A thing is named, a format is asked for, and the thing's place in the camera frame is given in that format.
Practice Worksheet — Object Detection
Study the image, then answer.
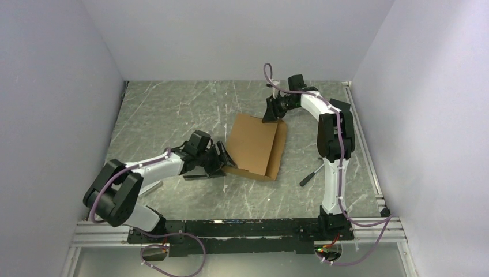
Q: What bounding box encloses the silver metal tin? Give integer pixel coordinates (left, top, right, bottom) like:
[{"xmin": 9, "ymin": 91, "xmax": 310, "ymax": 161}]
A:
[{"xmin": 138, "ymin": 181, "xmax": 162, "ymax": 196}]

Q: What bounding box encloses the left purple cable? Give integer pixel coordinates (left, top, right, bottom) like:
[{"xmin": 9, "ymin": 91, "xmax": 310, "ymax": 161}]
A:
[{"xmin": 88, "ymin": 147, "xmax": 207, "ymax": 277}]

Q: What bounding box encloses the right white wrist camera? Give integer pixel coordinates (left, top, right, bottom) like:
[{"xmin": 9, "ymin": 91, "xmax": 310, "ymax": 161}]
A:
[{"xmin": 266, "ymin": 79, "xmax": 280, "ymax": 89}]

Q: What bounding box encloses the black square box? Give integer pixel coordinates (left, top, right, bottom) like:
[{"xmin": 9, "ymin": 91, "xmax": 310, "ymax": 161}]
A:
[{"xmin": 333, "ymin": 99, "xmax": 351, "ymax": 112}]

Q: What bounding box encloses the brown cardboard box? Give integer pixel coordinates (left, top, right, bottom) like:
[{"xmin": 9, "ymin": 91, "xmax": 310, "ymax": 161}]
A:
[{"xmin": 224, "ymin": 113, "xmax": 288, "ymax": 181}]

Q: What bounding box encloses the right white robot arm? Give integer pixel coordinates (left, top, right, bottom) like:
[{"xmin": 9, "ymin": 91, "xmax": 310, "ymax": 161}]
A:
[{"xmin": 262, "ymin": 74, "xmax": 356, "ymax": 239}]

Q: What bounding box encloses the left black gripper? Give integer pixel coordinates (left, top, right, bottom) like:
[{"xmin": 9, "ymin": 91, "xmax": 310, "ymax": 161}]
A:
[{"xmin": 196, "ymin": 141, "xmax": 237, "ymax": 178}]

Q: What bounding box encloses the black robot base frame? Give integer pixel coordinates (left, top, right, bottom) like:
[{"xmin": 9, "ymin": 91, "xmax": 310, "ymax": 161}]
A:
[{"xmin": 127, "ymin": 216, "xmax": 354, "ymax": 257}]

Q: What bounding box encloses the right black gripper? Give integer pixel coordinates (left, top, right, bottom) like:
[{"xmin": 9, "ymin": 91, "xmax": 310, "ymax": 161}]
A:
[{"xmin": 262, "ymin": 94, "xmax": 299, "ymax": 124}]

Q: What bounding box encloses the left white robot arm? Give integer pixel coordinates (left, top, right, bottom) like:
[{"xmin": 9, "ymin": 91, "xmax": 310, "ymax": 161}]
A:
[{"xmin": 82, "ymin": 130, "xmax": 237, "ymax": 242}]

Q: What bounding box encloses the black rectangular block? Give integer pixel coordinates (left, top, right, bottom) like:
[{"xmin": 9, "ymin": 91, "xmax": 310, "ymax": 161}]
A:
[{"xmin": 183, "ymin": 173, "xmax": 226, "ymax": 181}]

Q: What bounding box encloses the black handled claw hammer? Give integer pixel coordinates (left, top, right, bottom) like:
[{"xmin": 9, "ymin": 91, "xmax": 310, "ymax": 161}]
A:
[{"xmin": 299, "ymin": 164, "xmax": 324, "ymax": 187}]

